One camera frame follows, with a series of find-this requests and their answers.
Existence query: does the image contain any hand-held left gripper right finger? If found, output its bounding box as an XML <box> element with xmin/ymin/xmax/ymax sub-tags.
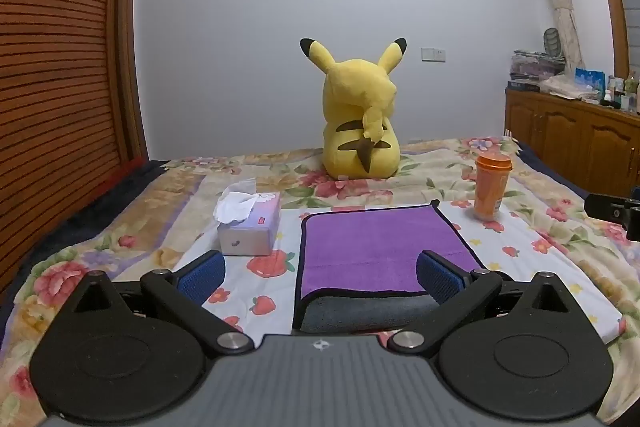
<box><xmin>388</xmin><ymin>250</ymin><xmax>572</xmax><ymax>356</ymax></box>

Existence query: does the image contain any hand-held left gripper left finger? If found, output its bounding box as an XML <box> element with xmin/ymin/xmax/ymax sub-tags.
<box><xmin>72</xmin><ymin>250</ymin><xmax>255</xmax><ymax>354</ymax></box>

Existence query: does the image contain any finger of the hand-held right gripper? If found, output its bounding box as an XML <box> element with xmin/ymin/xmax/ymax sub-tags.
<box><xmin>583</xmin><ymin>186</ymin><xmax>640</xmax><ymax>244</ymax></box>

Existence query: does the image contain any purple towel with black edge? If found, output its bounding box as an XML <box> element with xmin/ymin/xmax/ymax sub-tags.
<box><xmin>291</xmin><ymin>199</ymin><xmax>489</xmax><ymax>334</ymax></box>

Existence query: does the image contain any lilac tissue box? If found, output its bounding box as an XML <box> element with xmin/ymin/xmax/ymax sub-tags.
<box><xmin>217</xmin><ymin>192</ymin><xmax>281</xmax><ymax>257</ymax></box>

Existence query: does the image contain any white tissue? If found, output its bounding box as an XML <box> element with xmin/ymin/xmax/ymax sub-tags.
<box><xmin>213</xmin><ymin>177</ymin><xmax>259</xmax><ymax>226</ymax></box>

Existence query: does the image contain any wooden cabinet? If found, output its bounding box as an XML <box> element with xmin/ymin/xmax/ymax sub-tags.
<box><xmin>503</xmin><ymin>87</ymin><xmax>640</xmax><ymax>204</ymax></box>

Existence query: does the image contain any white strawberry print cloth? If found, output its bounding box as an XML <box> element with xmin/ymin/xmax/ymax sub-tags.
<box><xmin>165</xmin><ymin>201</ymin><xmax>624</xmax><ymax>344</ymax></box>

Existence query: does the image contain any orange cup with lid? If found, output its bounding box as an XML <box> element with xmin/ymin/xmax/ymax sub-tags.
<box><xmin>473</xmin><ymin>151</ymin><xmax>514</xmax><ymax>222</ymax></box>

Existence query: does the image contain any group of small bottles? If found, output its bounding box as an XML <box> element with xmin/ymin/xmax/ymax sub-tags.
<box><xmin>600</xmin><ymin>75</ymin><xmax>640</xmax><ymax>114</ymax></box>

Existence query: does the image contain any blue printed box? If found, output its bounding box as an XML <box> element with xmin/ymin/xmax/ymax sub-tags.
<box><xmin>574</xmin><ymin>67</ymin><xmax>607</xmax><ymax>96</ymax></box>

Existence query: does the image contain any pile of white cloths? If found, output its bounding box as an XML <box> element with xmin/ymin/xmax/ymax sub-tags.
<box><xmin>539</xmin><ymin>74</ymin><xmax>602</xmax><ymax>102</ymax></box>

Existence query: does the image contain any stack of magazines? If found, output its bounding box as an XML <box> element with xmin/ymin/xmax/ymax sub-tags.
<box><xmin>507</xmin><ymin>50</ymin><xmax>569</xmax><ymax>94</ymax></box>

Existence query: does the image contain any yellow plush toy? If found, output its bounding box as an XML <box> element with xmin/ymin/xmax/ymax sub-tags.
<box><xmin>299</xmin><ymin>37</ymin><xmax>408</xmax><ymax>180</ymax></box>

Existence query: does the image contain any grey mesh fan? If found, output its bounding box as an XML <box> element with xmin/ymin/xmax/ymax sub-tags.
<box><xmin>543</xmin><ymin>27</ymin><xmax>564</xmax><ymax>56</ymax></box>

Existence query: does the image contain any wooden louvered wardrobe door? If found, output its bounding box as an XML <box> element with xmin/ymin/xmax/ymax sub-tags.
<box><xmin>0</xmin><ymin>0</ymin><xmax>150</xmax><ymax>295</ymax></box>

